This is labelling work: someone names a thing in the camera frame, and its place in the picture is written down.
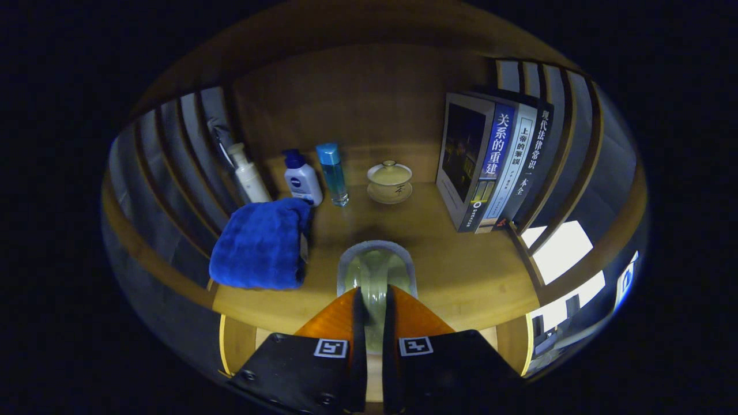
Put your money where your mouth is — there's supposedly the brown wooden cabinet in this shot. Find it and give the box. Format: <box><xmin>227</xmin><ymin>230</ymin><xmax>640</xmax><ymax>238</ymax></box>
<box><xmin>103</xmin><ymin>3</ymin><xmax>649</xmax><ymax>381</ymax></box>

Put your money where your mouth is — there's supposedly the white pump bottle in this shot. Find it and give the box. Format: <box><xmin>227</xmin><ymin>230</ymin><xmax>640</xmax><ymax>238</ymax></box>
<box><xmin>227</xmin><ymin>142</ymin><xmax>273</xmax><ymax>204</ymax></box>

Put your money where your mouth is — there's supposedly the clear blue bottle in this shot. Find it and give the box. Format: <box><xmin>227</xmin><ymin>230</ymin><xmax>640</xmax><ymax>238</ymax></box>
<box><xmin>315</xmin><ymin>142</ymin><xmax>350</xmax><ymax>207</ymax></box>

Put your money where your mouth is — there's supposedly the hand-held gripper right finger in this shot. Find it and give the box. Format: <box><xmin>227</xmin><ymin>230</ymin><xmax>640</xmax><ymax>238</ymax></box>
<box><xmin>382</xmin><ymin>285</ymin><xmax>522</xmax><ymax>414</ymax></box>

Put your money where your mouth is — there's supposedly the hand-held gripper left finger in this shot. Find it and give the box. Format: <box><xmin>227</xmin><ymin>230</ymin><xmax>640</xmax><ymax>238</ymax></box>
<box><xmin>228</xmin><ymin>286</ymin><xmax>368</xmax><ymax>414</ymax></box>

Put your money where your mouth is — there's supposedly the book with blue spine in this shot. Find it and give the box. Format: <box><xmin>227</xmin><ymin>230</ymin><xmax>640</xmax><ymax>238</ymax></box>
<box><xmin>435</xmin><ymin>93</ymin><xmax>517</xmax><ymax>233</ymax></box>

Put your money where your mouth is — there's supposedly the wooden countertop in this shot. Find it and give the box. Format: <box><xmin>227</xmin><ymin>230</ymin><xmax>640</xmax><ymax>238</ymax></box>
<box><xmin>212</xmin><ymin>182</ymin><xmax>541</xmax><ymax>335</ymax></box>

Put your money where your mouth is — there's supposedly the pale green grey-based ornament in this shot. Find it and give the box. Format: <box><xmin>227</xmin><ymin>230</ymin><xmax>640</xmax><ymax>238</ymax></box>
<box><xmin>337</xmin><ymin>240</ymin><xmax>418</xmax><ymax>354</ymax></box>

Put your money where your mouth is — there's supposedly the book with pale grey spine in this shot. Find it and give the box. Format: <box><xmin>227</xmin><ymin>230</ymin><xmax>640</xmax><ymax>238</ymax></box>
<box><xmin>479</xmin><ymin>103</ymin><xmax>539</xmax><ymax>234</ymax></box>

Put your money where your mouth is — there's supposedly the white bottle with blue cap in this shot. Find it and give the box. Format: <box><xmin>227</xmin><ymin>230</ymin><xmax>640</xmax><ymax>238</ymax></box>
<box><xmin>282</xmin><ymin>149</ymin><xmax>323</xmax><ymax>206</ymax></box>

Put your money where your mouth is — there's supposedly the blue folded towel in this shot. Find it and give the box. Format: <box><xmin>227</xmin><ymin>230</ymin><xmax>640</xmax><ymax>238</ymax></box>
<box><xmin>209</xmin><ymin>198</ymin><xmax>313</xmax><ymax>291</ymax></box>

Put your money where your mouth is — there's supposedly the beige lidded teacup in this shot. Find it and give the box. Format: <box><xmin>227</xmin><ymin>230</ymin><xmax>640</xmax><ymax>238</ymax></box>
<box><xmin>367</xmin><ymin>160</ymin><xmax>414</xmax><ymax>205</ymax></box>

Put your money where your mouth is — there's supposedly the book with black spine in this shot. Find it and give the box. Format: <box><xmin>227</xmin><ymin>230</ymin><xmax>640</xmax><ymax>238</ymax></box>
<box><xmin>496</xmin><ymin>92</ymin><xmax>555</xmax><ymax>231</ymax></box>

